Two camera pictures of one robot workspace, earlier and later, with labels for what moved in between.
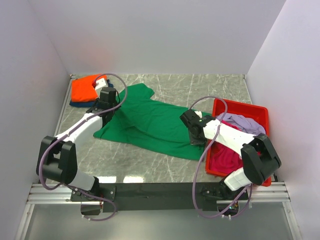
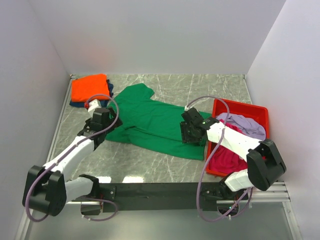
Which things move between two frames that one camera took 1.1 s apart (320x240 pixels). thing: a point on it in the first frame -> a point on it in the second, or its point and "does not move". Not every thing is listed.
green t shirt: (149, 127) does not move
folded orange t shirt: (82, 90) does not move
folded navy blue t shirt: (90, 103) does not move
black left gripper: (117, 105) -> (112, 120)
